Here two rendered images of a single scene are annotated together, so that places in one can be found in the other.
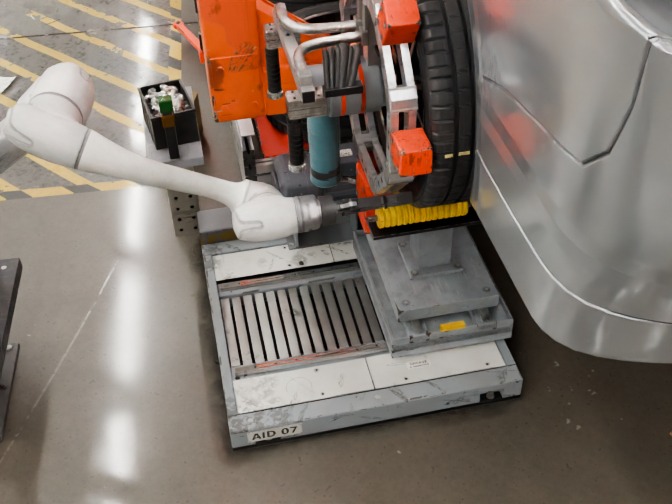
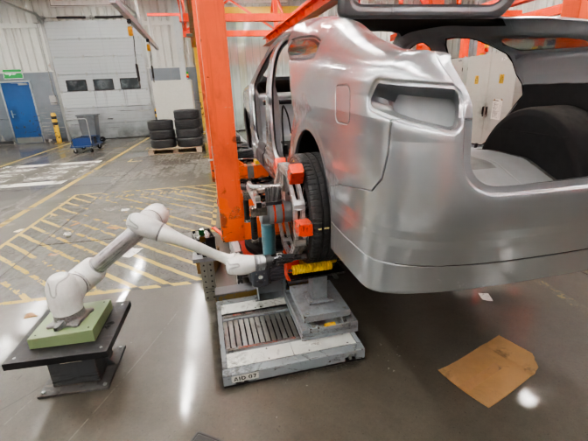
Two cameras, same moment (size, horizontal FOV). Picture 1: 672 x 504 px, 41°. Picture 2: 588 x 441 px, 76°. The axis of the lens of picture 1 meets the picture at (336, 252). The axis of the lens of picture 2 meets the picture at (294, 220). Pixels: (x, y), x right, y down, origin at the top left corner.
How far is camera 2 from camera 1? 51 cm
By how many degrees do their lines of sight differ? 22
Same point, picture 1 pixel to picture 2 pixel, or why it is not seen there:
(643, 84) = (391, 141)
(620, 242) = (393, 221)
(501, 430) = (356, 374)
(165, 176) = (196, 245)
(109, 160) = (171, 235)
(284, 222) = (248, 264)
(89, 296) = (162, 325)
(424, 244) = (314, 287)
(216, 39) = (224, 205)
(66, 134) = (153, 223)
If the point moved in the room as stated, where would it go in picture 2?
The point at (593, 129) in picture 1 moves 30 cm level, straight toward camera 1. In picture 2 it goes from (374, 171) to (366, 194)
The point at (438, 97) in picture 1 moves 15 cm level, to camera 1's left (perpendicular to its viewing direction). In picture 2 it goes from (313, 202) to (284, 204)
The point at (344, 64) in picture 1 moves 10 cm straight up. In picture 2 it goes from (274, 192) to (272, 173)
